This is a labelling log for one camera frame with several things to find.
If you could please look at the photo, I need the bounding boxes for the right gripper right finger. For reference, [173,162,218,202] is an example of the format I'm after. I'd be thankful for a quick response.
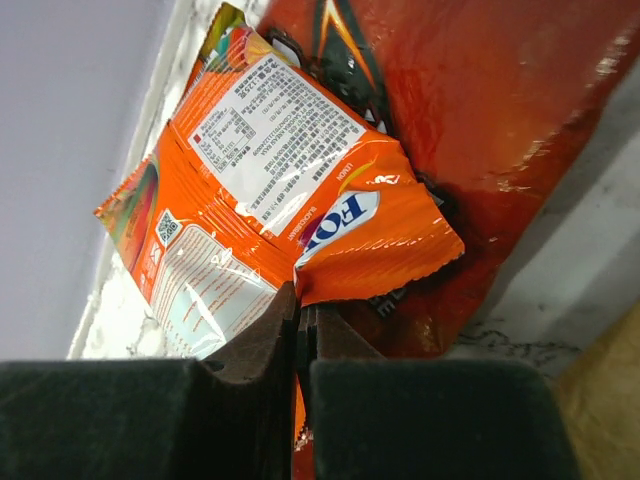
[299,306,581,479]

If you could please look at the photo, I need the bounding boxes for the red Doritos chip bag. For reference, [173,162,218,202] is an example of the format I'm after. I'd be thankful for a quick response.
[259,1,639,357]

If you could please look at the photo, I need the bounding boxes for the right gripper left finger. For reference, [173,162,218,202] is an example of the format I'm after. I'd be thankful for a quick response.
[1,284,299,479]

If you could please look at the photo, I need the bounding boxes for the orange Fox's candy bag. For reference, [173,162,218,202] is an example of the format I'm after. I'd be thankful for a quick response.
[93,2,466,451]

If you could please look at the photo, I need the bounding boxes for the golden chip bag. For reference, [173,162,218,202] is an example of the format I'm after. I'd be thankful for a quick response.
[554,305,640,480]

